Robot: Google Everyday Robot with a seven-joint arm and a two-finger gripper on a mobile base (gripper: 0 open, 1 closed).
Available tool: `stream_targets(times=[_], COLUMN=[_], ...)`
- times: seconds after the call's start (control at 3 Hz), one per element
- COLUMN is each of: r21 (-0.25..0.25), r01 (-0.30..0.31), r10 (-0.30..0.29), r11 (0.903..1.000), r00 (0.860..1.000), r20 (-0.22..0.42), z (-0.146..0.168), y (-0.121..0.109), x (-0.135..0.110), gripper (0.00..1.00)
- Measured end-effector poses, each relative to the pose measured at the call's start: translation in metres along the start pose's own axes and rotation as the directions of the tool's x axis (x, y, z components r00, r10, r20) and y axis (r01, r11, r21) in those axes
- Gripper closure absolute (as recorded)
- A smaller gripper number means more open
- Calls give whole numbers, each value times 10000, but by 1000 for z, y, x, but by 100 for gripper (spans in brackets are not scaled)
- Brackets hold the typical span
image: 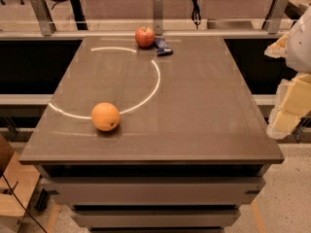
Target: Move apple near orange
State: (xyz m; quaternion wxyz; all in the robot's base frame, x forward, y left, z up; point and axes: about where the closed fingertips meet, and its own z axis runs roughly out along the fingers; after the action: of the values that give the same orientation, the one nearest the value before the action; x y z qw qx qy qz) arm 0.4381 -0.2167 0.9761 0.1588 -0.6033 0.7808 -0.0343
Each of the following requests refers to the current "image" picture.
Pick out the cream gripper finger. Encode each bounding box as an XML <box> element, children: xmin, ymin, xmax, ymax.
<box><xmin>264</xmin><ymin>33</ymin><xmax>289</xmax><ymax>58</ymax></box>
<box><xmin>266</xmin><ymin>74</ymin><xmax>311</xmax><ymax>140</ymax></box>

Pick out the red apple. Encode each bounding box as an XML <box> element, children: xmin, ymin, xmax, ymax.
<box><xmin>135</xmin><ymin>27</ymin><xmax>155</xmax><ymax>48</ymax></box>

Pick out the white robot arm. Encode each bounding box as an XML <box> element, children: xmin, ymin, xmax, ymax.
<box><xmin>264</xmin><ymin>7</ymin><xmax>311</xmax><ymax>139</ymax></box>

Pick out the grey drawer cabinet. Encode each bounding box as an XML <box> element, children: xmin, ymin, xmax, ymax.
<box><xmin>20</xmin><ymin>36</ymin><xmax>283</xmax><ymax>233</ymax></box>

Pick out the blue snack bar wrapper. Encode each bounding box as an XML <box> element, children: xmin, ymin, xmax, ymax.
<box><xmin>154</xmin><ymin>38</ymin><xmax>173</xmax><ymax>56</ymax></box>

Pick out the orange fruit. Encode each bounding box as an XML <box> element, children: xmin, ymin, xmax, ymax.
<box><xmin>91</xmin><ymin>103</ymin><xmax>121</xmax><ymax>132</ymax></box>

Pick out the black table leg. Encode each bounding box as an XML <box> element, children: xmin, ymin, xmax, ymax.
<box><xmin>70</xmin><ymin>0</ymin><xmax>87</xmax><ymax>30</ymax></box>

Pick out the cardboard box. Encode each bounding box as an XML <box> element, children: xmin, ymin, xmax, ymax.
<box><xmin>0</xmin><ymin>135</ymin><xmax>40</xmax><ymax>233</ymax></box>

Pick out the right metal bracket post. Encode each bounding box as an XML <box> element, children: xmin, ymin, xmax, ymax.
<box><xmin>266</xmin><ymin>0</ymin><xmax>289</xmax><ymax>34</ymax></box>

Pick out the metal bracket post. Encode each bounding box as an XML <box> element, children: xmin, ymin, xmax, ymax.
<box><xmin>266</xmin><ymin>0</ymin><xmax>289</xmax><ymax>34</ymax></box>
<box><xmin>30</xmin><ymin>0</ymin><xmax>56</xmax><ymax>36</ymax></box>
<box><xmin>153</xmin><ymin>0</ymin><xmax>163</xmax><ymax>35</ymax></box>

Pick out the hanging black cable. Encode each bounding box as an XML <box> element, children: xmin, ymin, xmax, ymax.
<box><xmin>190</xmin><ymin>0</ymin><xmax>202</xmax><ymax>30</ymax></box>

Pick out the middle metal bracket post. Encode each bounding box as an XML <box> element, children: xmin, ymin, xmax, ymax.
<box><xmin>153</xmin><ymin>0</ymin><xmax>163</xmax><ymax>35</ymax></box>

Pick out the left metal bracket post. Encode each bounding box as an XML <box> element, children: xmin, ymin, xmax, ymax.
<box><xmin>30</xmin><ymin>0</ymin><xmax>56</xmax><ymax>36</ymax></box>

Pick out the black cable on floor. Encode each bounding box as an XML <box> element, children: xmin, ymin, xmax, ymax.
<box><xmin>0</xmin><ymin>172</ymin><xmax>49</xmax><ymax>233</ymax></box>

